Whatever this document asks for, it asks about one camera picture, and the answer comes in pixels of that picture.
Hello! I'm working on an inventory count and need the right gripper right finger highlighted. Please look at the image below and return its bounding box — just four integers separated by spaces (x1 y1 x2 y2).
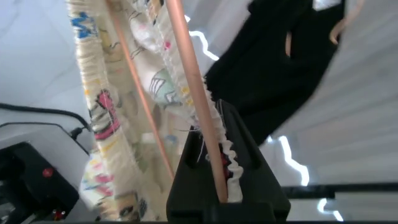
216 99 292 223

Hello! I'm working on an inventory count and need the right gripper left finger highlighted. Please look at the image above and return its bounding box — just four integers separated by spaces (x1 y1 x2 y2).
165 124 228 223

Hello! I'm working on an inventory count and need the cream printed garment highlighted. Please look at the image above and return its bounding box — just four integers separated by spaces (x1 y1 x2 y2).
66 0 244 222

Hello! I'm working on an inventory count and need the black garment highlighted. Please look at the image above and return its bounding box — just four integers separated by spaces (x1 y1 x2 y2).
204 0 346 147

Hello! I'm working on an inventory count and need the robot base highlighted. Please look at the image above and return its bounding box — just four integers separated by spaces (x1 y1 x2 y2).
0 121 91 224

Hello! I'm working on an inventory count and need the black clothes rack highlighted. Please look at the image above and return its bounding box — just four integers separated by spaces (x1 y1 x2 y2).
281 182 398 200

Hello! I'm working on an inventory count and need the white curtain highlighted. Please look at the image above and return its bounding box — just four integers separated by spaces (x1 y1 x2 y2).
183 0 398 222

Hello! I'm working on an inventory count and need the black cable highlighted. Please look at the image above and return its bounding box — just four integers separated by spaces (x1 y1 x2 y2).
0 102 93 141

